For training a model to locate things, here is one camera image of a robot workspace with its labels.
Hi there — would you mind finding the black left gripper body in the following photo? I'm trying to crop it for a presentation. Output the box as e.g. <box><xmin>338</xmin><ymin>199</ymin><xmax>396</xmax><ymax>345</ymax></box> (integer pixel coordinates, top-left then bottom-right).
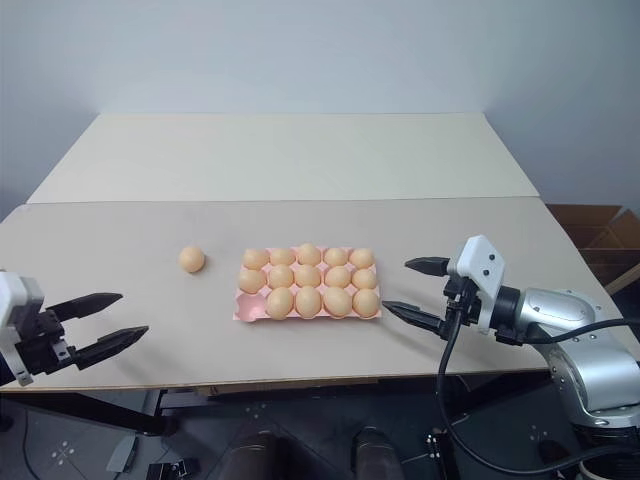
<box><xmin>14</xmin><ymin>307</ymin><xmax>79</xmax><ymax>384</ymax></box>

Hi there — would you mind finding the dark rounded shape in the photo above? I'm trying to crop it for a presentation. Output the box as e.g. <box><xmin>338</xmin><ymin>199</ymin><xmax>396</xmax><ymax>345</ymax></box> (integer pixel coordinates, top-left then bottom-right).
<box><xmin>233</xmin><ymin>428</ymin><xmax>282</xmax><ymax>480</ymax></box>
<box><xmin>351</xmin><ymin>425</ymin><xmax>397</xmax><ymax>480</ymax></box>

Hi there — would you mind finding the black table frame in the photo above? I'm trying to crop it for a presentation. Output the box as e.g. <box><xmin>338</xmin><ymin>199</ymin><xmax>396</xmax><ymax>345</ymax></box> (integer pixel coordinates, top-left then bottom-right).
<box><xmin>0</xmin><ymin>387</ymin><xmax>180</xmax><ymax>437</ymax></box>

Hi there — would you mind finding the pink egg carton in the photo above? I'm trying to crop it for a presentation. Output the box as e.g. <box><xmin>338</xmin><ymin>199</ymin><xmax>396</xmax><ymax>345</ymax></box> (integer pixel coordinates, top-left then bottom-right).
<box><xmin>231</xmin><ymin>245</ymin><xmax>384</xmax><ymax>324</ymax></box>

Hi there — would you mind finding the loose tan egg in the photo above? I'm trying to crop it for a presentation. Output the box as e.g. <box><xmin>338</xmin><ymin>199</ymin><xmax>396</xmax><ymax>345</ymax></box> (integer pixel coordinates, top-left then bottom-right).
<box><xmin>179</xmin><ymin>245</ymin><xmax>207</xmax><ymax>274</ymax></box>

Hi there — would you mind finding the brown cardboard box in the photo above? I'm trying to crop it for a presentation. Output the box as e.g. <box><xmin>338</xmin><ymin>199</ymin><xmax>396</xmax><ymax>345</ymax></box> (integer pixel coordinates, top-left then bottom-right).
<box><xmin>544</xmin><ymin>203</ymin><xmax>640</xmax><ymax>302</ymax></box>

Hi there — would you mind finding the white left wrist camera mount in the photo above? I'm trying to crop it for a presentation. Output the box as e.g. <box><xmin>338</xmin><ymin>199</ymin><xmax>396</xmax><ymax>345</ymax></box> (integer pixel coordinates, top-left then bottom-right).
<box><xmin>0</xmin><ymin>269</ymin><xmax>47</xmax><ymax>389</ymax></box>

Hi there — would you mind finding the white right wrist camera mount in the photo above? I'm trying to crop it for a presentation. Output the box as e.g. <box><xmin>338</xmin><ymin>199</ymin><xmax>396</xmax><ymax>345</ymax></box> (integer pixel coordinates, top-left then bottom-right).
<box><xmin>445</xmin><ymin>234</ymin><xmax>507</xmax><ymax>334</ymax></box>

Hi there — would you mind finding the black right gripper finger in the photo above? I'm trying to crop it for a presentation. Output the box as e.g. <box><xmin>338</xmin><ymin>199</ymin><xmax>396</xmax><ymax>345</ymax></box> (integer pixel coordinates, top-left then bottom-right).
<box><xmin>381</xmin><ymin>299</ymin><xmax>447</xmax><ymax>342</ymax></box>
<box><xmin>403</xmin><ymin>256</ymin><xmax>452</xmax><ymax>278</ymax></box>

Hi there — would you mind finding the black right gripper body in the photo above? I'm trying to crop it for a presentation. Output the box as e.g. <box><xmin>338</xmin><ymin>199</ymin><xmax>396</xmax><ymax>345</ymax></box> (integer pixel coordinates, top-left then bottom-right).
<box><xmin>439</xmin><ymin>272</ymin><xmax>484</xmax><ymax>342</ymax></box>

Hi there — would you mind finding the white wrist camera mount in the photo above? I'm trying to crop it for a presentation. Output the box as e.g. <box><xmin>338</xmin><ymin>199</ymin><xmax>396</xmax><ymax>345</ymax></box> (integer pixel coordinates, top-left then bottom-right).
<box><xmin>445</xmin><ymin>234</ymin><xmax>507</xmax><ymax>334</ymax></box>
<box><xmin>0</xmin><ymin>269</ymin><xmax>47</xmax><ymax>389</ymax></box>

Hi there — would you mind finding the grey plastic piece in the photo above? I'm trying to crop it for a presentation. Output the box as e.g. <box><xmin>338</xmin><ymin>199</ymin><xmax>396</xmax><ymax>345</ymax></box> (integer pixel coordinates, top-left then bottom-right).
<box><xmin>103</xmin><ymin>433</ymin><xmax>138</xmax><ymax>474</ymax></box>

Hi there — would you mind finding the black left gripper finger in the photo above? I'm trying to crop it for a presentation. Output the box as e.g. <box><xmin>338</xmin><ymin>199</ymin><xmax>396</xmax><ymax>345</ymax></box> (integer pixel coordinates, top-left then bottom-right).
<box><xmin>45</xmin><ymin>292</ymin><xmax>124</xmax><ymax>322</ymax></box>
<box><xmin>74</xmin><ymin>325</ymin><xmax>151</xmax><ymax>372</ymax></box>

